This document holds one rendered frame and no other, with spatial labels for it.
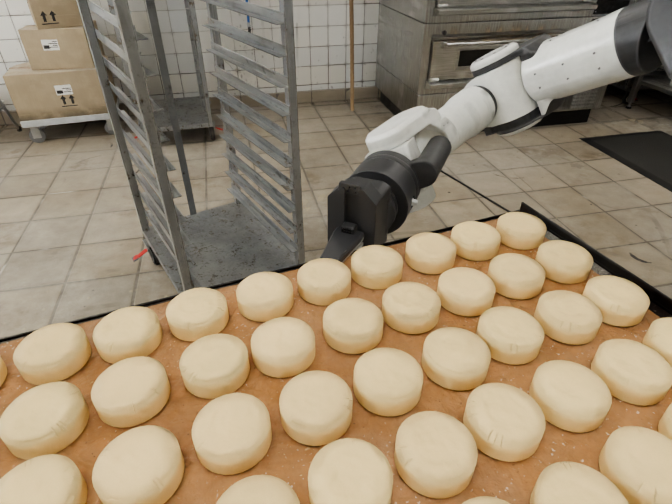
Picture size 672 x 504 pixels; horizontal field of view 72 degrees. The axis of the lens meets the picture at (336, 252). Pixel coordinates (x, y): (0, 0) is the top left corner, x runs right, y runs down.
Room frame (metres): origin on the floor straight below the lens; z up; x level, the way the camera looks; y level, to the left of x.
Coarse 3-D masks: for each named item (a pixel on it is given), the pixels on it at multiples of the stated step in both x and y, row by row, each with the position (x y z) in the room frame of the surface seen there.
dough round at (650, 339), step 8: (656, 320) 0.28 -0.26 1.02; (664, 320) 0.27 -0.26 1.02; (656, 328) 0.27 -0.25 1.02; (664, 328) 0.27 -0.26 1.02; (648, 336) 0.26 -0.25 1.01; (656, 336) 0.26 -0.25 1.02; (664, 336) 0.26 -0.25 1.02; (648, 344) 0.26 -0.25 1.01; (656, 344) 0.25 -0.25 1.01; (664, 344) 0.25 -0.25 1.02; (664, 352) 0.24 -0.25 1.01
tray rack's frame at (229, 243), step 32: (160, 32) 1.91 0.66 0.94; (96, 64) 1.76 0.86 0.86; (160, 64) 1.90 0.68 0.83; (128, 160) 1.77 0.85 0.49; (192, 192) 1.91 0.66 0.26; (192, 224) 1.82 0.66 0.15; (224, 224) 1.82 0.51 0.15; (256, 224) 1.82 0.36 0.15; (160, 256) 1.56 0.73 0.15; (192, 256) 1.57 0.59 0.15; (224, 256) 1.57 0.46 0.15; (256, 256) 1.57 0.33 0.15; (288, 256) 1.57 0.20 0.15
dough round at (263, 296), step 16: (272, 272) 0.34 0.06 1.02; (240, 288) 0.32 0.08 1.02; (256, 288) 0.32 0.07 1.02; (272, 288) 0.32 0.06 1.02; (288, 288) 0.32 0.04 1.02; (240, 304) 0.30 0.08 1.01; (256, 304) 0.30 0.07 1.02; (272, 304) 0.30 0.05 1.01; (288, 304) 0.31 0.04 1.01; (256, 320) 0.29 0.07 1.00
